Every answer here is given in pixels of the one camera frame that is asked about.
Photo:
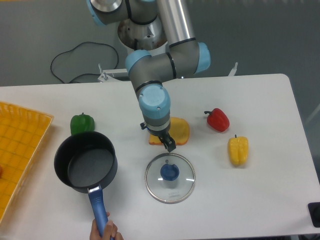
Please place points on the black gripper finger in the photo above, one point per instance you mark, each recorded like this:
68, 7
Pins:
169, 145

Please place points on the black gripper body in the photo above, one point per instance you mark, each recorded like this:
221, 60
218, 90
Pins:
160, 132

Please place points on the black saucepan blue handle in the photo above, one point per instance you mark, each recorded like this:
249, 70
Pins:
87, 163

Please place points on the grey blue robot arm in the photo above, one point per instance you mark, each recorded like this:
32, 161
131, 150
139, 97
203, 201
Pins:
169, 23

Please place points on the person's hand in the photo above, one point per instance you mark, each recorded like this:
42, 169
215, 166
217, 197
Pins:
110, 231

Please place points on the glass lid blue knob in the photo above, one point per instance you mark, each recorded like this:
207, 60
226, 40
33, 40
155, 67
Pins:
170, 178

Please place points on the red toy bell pepper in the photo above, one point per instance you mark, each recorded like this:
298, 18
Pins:
217, 119

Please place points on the yellow toy bell pepper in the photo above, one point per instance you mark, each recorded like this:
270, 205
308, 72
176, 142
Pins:
238, 150

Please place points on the green toy bell pepper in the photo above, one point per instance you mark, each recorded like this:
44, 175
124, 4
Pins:
81, 123

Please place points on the yellow plastic basket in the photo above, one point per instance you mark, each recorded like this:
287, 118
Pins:
22, 131

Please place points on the black device at table edge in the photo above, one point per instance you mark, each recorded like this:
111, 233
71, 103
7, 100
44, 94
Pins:
314, 211

